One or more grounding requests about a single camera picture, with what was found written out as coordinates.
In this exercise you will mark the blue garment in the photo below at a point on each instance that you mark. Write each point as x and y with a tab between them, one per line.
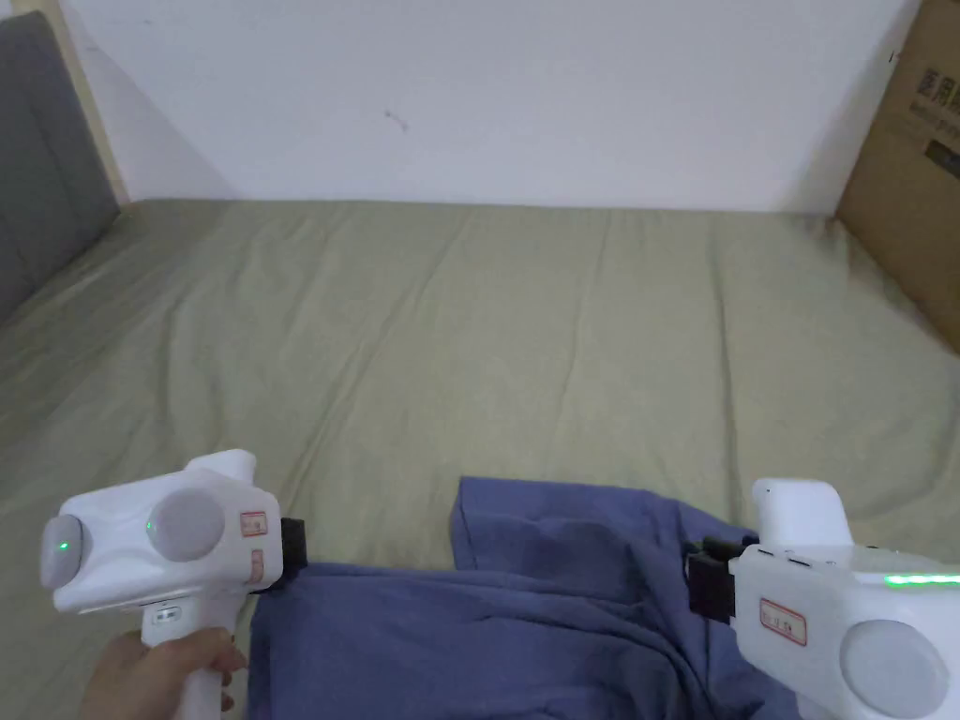
525	622

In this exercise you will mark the person's left hand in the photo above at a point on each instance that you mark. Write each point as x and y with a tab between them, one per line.
154	675

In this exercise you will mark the brown cardboard carton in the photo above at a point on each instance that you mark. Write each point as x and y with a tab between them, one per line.
911	165

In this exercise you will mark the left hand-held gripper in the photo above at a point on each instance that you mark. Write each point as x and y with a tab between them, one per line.
195	536

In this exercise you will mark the grey padded headboard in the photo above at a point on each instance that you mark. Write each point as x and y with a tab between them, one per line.
45	150

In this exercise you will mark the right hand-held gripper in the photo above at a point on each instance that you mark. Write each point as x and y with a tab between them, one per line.
810	600

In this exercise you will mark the bed with pale green sheet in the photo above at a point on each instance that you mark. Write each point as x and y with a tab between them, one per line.
450	337

